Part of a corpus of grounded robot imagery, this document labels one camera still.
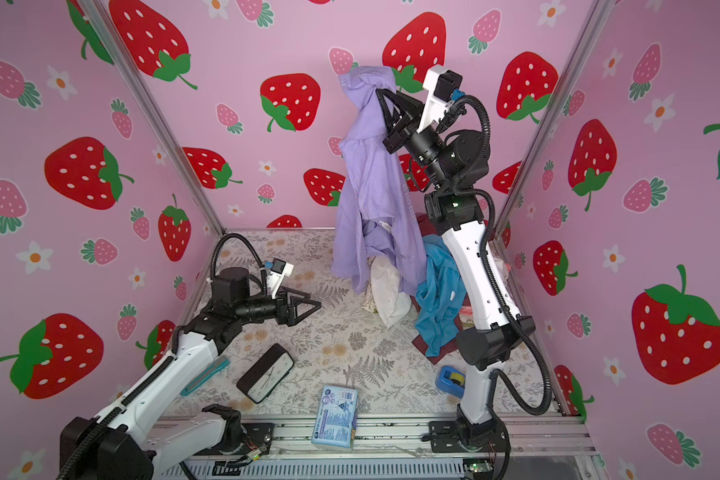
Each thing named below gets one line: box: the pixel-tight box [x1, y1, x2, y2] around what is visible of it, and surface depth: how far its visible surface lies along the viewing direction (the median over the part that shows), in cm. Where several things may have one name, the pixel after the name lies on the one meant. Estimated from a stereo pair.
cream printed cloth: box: [361, 279, 378, 314], surface depth 100 cm
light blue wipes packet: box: [311, 385, 359, 448], surface depth 74 cm
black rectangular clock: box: [236, 343, 295, 404], surface depth 80 cm
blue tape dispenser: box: [435, 365, 466, 399], surface depth 81 cm
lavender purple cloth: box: [332, 66, 427, 296], surface depth 62 cm
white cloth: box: [370, 255, 412, 328], surface depth 97 cm
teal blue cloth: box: [415, 234, 466, 357], surface depth 86 cm
